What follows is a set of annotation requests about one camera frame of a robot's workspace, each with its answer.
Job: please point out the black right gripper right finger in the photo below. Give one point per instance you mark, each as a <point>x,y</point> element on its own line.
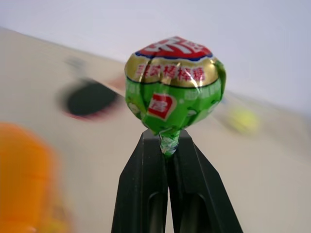
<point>201,191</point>

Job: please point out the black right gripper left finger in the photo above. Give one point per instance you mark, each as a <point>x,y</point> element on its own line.
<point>138,184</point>

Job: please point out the green lollipop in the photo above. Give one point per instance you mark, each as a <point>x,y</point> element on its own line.
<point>173,89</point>

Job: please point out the black round jar lid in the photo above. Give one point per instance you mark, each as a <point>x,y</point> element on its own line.
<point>88,99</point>

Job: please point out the orange plastic jar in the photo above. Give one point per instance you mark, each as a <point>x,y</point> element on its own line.
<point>25,179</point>

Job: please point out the yellow wrapped lollipop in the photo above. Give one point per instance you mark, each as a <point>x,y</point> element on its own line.
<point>244,120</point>

